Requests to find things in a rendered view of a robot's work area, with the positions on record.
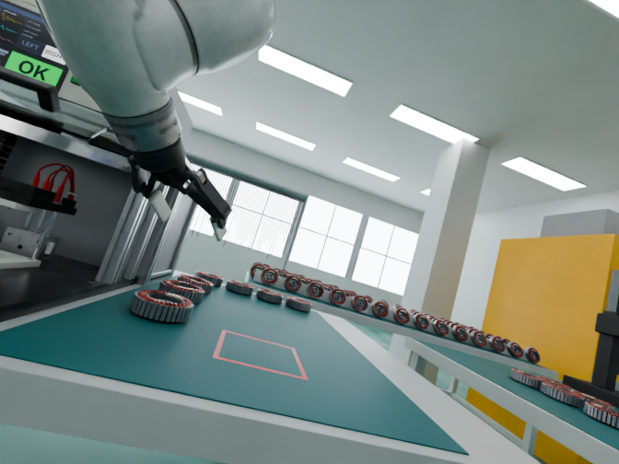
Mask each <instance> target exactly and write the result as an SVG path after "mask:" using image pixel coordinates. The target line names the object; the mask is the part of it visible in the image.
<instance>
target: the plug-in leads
mask: <svg viewBox="0 0 619 464"><path fill-rule="evenodd" d="M53 165H60V166H62V167H61V168H59V169H58V170H56V171H54V172H52V173H51V174H50V175H49V176H48V178H47V179H46V181H45V182H43V185H42V187H41V188H42V189H44V190H48V191H52V188H53V182H54V178H55V176H56V175H57V173H58V172H59V171H65V172H67V174H66V176H65V177H64V180H63V182H62V184H61V185H60V186H59V187H58V189H57V191H56V193H57V194H56V196H55V199H54V202H55V203H62V205H65V206H68V207H72V208H74V207H75V205H76V201H74V195H75V196H76V194H74V192H75V174H74V170H73V169H72V168H70V167H69V166H67V165H62V164H59V163H53V164H49V165H46V166H43V167H42V168H40V169H39V170H38V172H37V173H36V176H35V177H34V179H33V182H32V186H36V187H38V186H39V182H40V171H41V170H42V169H44V168H46V167H49V166H53ZM66 167H69V171H68V169H67V168H66ZM63 168H65V169H63ZM54 173H55V174H54ZM53 174H54V175H53ZM51 175H53V177H52V178H51V180H50V177H51ZM71 175H72V176H71ZM68 178H69V180H70V192H68V193H69V195H68V197H67V198H65V197H64V198H63V199H62V195H63V192H64V186H65V184H66V181H67V179H68ZM61 199H62V201H61Z"/></svg>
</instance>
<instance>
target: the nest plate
mask: <svg viewBox="0 0 619 464"><path fill-rule="evenodd" d="M40 265H41V261H38V260H33V259H31V258H28V257H24V256H20V255H17V254H14V253H10V252H6V251H3V250H0V270H2V269H15V268H28V267H40Z"/></svg>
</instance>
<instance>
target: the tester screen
mask: <svg viewBox="0 0 619 464"><path fill-rule="evenodd" d="M20 35H23V36H25V37H28V38H30V39H33V40H35V41H39V42H41V43H44V44H47V45H49V46H52V47H53V48H56V46H55V44H54V42H53V39H52V37H51V35H50V33H49V31H48V30H47V28H46V26H45V24H44V21H43V19H42V18H41V17H37V16H35V15H32V14H31V13H28V12H26V11H23V10H21V9H18V8H16V7H13V6H10V5H8V4H5V3H3V2H0V60H1V63H0V66H3V67H5V65H6V62H7V60H8V58H9V56H10V54H11V52H12V51H14V52H18V53H21V54H23V55H26V56H28V57H30V58H33V59H36V60H38V61H41V62H43V63H46V64H49V65H52V66H55V67H57V68H60V69H63V72H64V70H65V67H66V65H64V64H60V63H57V62H55V61H53V60H50V59H47V58H45V57H42V56H40V55H38V54H35V53H33V52H28V51H26V50H23V49H21V48H18V47H16V44H17V42H18V39H19V37H20ZM56 49H57V48H56ZM63 72H62V74H63ZM61 76H62V75H61ZM61 76H60V78H59V80H58V82H57V84H56V86H57V85H58V83H59V81H60V79H61Z"/></svg>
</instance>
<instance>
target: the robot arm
mask: <svg viewBox="0 0 619 464"><path fill-rule="evenodd" d="M34 1H35V3H36V5H37V8H38V9H39V11H40V14H41V17H42V19H43V21H44V24H45V26H46V28H47V30H48V31H49V33H50V35H51V37H52V39H53V42H54V44H55V46H56V48H57V50H58V52H59V53H60V54H61V56H62V58H63V60H64V62H65V64H66V65H67V67H68V68H69V70H70V72H71V73H72V75H73V76H74V78H75V79H76V81H77V82H78V84H79V85H80V86H81V87H82V88H83V89H84V90H85V92H87V93H88V94H89V95H90V96H91V97H92V98H93V100H94V101H95V102H96V103H97V105H98V106H99V108H100V110H101V113H102V115H103V117H104V118H105V119H106V120H107V122H108V123H109V125H110V127H111V128H112V130H113V132H114V134H115V135H116V137H117V139H118V141H119V142H120V144H121V145H122V146H123V147H125V148H127V149H129V150H130V151H131V153H132V155H131V156H130V157H129V158H127V160H128V162H129V164H130V166H131V169H132V180H133V190H134V192H136V193H139V192H141V193H143V196H144V197H145V198H147V199H148V201H149V202H150V204H151V205H152V207H153V209H154V211H155V212H156V214H157V216H158V218H159V220H160V221H161V223H165V222H166V221H167V220H168V218H169V217H170V216H171V215H172V212H171V210H170V209H169V206H168V204H167V202H166V200H165V198H164V196H163V195H162V193H161V191H159V190H157V191H156V192H155V190H156V189H157V188H158V185H159V184H160V182H161V183H163V185H166V186H170V187H172V188H174V189H177V190H178V191H180V192H181V193H182V194H183V195H188V196H189V197H190V198H191V199H193V200H194V201H195V202H196V203H197V204H198V205H199V206H200V207H201V208H203V209H204V210H205V211H206V212H207V213H208V214H209V215H210V217H209V220H210V223H211V226H212V228H213V230H214V233H215V235H216V240H217V241H221V240H222V238H223V237H224V236H225V235H226V233H227V232H228V231H227V228H226V224H227V221H226V219H227V218H228V216H229V215H230V214H231V212H232V209H231V207H230V206H229V205H228V203H227V202H226V200H225V199H224V198H223V197H222V195H221V194H220V193H219V191H218V190H217V189H216V187H215V186H214V185H213V183H212V182H211V181H210V179H209V178H208V176H207V174H206V172H205V170H204V169H203V168H199V169H198V170H197V171H196V170H191V169H190V168H189V167H188V166H187V164H186V162H185V157H186V151H185V148H184V145H183V143H182V140H181V131H182V128H181V123H180V120H179V117H178V114H177V111H176V110H175V107H174V102H173V99H172V97H171V95H170V93H169V91H170V90H172V89H173V88H175V87H176V86H177V85H178V84H179V83H181V82H182V81H184V80H185V79H187V78H190V77H192V76H195V75H202V74H210V73H214V72H217V71H220V70H223V69H226V68H229V67H230V66H233V65H235V64H239V63H241V62H243V61H244V60H246V59H247V58H249V57H250V56H252V55H253V54H255V53H256V52H258V51H259V50H260V49H261V48H262V47H263V46H264V45H265V44H266V43H267V42H268V41H269V40H270V39H271V37H272V35H273V32H274V26H275V19H276V11H275V4H274V0H34ZM148 171H149V172H150V173H151V175H150V178H149V180H148V183H147V172H148ZM188 180H189V181H190V182H191V183H190V184H189V185H188V187H187V188H186V189H185V188H184V187H183V186H184V185H185V184H186V183H187V181H188Z"/></svg>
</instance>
